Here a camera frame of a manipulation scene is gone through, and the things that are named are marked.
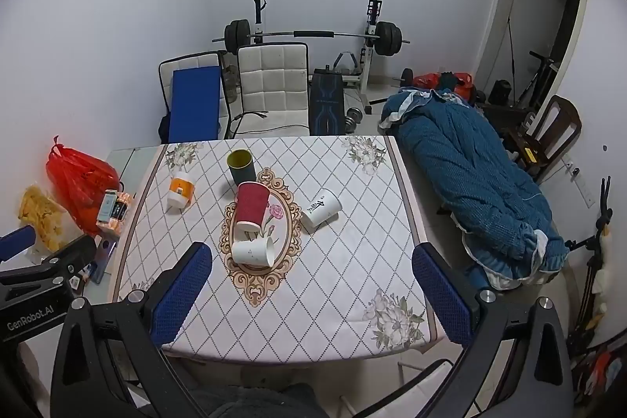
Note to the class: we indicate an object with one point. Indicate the colourful bag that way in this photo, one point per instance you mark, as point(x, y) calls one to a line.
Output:
point(590, 374)

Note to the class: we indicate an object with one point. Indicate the white wall socket strip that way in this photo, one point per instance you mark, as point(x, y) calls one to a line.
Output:
point(580, 185)

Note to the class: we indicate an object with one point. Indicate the black weight bench pad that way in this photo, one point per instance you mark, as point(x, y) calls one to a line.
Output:
point(327, 104)

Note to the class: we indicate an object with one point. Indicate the white speckled paper cup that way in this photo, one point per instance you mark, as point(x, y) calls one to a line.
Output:
point(250, 252)

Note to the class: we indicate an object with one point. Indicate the black folding scooter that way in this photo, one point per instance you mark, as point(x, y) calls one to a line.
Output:
point(536, 80)

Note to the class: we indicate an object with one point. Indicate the small grey box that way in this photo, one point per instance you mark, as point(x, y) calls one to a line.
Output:
point(107, 207)

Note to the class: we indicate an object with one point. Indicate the barbell with black plates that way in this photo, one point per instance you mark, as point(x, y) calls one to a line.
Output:
point(294, 35)

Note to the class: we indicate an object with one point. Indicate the red plastic bag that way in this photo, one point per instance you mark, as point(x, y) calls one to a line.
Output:
point(78, 183)

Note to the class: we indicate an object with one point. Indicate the diamond patterned floral tablecloth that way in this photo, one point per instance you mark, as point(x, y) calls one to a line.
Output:
point(343, 251)

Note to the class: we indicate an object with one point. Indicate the white barbell rack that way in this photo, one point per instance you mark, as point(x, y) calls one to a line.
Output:
point(366, 65)

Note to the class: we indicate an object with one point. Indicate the white chair with black frame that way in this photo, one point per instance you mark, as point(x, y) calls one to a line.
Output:
point(164, 70)

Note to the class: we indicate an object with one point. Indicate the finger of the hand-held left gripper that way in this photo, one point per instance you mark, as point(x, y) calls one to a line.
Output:
point(14, 242)
point(68, 254)

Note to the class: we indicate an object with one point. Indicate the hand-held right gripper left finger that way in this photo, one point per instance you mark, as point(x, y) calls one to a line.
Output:
point(179, 300)

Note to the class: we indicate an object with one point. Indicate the red paper cup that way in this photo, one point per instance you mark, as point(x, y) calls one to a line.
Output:
point(251, 205)

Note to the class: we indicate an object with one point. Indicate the white chair seat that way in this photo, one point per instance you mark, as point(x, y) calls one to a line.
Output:
point(421, 391)

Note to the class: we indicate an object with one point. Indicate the black tripod stand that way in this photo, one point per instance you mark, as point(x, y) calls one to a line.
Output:
point(590, 271)

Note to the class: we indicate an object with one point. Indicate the yellow snack bag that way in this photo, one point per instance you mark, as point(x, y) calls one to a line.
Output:
point(39, 212)

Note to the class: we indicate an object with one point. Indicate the dark wooden chair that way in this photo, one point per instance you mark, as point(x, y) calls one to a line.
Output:
point(563, 114)

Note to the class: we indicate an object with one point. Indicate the white cup with black print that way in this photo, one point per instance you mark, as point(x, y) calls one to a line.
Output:
point(323, 205)

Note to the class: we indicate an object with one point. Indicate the dark green cup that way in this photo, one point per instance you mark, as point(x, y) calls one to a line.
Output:
point(241, 173)

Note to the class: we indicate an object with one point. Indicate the blue mat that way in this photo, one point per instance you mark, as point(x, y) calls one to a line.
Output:
point(193, 104)

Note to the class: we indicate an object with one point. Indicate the blue quilted blanket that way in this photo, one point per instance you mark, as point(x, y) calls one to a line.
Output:
point(465, 173)

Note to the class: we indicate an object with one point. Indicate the grey dumbbell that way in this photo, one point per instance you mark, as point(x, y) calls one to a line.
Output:
point(353, 115)

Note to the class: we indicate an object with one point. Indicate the white door frame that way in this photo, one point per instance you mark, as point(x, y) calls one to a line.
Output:
point(504, 6)

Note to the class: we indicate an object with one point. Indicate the white quilted chair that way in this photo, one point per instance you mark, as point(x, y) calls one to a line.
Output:
point(272, 75)

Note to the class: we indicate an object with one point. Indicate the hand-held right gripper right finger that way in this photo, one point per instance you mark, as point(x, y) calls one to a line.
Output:
point(441, 295)

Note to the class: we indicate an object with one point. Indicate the orange and white bottle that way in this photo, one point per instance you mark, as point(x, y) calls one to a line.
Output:
point(180, 191)

